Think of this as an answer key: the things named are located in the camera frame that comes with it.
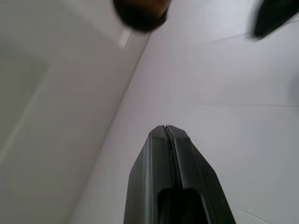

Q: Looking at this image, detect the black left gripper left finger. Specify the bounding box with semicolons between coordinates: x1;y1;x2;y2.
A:
122;125;175;224

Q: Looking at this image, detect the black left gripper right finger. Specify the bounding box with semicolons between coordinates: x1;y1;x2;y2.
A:
166;125;236;224

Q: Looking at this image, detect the person in black top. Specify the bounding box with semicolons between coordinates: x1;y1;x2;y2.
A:
112;0;299;40

